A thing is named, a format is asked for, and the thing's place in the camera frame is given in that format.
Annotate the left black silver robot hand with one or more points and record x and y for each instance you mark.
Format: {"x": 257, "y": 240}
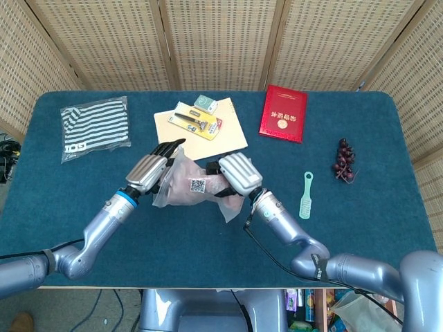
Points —
{"x": 145, "y": 171}

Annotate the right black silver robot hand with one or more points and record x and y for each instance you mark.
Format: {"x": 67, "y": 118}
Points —
{"x": 240, "y": 171}

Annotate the frosted plastic zip bag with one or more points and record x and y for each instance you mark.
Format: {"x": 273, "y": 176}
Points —
{"x": 180, "y": 180}

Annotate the pink garment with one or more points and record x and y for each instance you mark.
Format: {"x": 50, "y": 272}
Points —
{"x": 183, "y": 197}

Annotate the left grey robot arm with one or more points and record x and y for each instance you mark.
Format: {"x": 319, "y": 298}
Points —
{"x": 100, "y": 224}

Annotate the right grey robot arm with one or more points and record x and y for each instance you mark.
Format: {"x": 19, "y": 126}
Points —
{"x": 363, "y": 273}

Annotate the striped garment in clear bag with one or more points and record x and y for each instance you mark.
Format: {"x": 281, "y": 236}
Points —
{"x": 97, "y": 121}

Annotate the clear plastic bag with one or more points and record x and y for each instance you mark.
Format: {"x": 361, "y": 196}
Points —
{"x": 360, "y": 311}

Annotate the yellow manila envelope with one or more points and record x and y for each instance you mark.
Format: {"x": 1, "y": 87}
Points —
{"x": 221, "y": 141}

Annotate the razor in yellow blister pack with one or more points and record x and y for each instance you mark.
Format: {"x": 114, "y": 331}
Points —
{"x": 204, "y": 126}

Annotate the red certificate booklet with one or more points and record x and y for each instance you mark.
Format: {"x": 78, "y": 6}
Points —
{"x": 284, "y": 117}

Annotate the mint green comb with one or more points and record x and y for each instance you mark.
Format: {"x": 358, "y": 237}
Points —
{"x": 305, "y": 204}

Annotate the small green white box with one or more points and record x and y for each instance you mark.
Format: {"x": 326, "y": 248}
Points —
{"x": 206, "y": 103}

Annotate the blue felt table cover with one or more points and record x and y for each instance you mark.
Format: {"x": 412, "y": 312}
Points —
{"x": 190, "y": 249}

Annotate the purple grape bunch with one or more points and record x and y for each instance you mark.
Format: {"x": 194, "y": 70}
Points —
{"x": 343, "y": 159}

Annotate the woven rattan folding screen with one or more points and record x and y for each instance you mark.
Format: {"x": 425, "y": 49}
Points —
{"x": 221, "y": 41}

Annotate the grey robot torso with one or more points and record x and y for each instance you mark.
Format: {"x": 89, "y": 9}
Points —
{"x": 200, "y": 311}

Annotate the colourful packages under table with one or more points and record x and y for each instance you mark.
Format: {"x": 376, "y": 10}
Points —
{"x": 304, "y": 307}

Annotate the brown shoe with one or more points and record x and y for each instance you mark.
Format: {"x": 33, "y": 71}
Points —
{"x": 21, "y": 321}

